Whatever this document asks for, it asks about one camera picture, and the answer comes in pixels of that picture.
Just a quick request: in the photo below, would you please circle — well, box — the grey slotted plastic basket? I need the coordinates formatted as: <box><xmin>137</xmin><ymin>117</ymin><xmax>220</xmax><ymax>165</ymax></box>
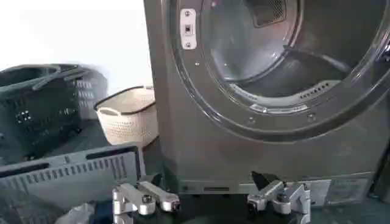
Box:
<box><xmin>62</xmin><ymin>63</ymin><xmax>109</xmax><ymax>120</ymax></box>

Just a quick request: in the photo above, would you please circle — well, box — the grey laundry basket with slots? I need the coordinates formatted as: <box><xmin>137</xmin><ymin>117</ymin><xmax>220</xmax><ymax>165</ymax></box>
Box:
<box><xmin>0</xmin><ymin>144</ymin><xmax>146</xmax><ymax>224</ymax></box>

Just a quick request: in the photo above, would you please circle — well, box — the grey dryer with round opening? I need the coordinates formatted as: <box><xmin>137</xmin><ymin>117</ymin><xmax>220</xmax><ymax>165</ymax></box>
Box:
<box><xmin>143</xmin><ymin>0</ymin><xmax>390</xmax><ymax>205</ymax></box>

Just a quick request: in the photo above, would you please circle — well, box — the cream laundry basket dark rim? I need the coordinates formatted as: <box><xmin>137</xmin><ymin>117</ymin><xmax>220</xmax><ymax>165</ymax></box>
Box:
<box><xmin>93</xmin><ymin>85</ymin><xmax>160</xmax><ymax>149</ymax></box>

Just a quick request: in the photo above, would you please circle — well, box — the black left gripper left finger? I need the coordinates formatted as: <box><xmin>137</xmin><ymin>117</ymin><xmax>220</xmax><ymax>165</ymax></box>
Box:
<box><xmin>112</xmin><ymin>173</ymin><xmax>181</xmax><ymax>224</ymax></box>

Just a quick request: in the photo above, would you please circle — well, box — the white door latch plate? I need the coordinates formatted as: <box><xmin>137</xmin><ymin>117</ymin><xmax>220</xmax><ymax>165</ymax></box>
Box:
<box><xmin>179</xmin><ymin>8</ymin><xmax>197</xmax><ymax>51</ymax></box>

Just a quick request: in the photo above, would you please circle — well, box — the white crumpled cloth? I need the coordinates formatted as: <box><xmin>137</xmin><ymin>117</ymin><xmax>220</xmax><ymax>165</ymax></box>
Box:
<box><xmin>54</xmin><ymin>203</ymin><xmax>96</xmax><ymax>224</ymax></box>

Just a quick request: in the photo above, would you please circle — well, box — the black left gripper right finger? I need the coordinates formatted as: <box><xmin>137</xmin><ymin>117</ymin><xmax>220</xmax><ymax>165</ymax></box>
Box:
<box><xmin>247</xmin><ymin>171</ymin><xmax>312</xmax><ymax>224</ymax></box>

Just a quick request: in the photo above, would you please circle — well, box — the dark green plastic basket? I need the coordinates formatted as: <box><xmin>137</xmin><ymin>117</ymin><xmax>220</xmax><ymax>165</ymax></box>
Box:
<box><xmin>0</xmin><ymin>63</ymin><xmax>89</xmax><ymax>167</ymax></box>

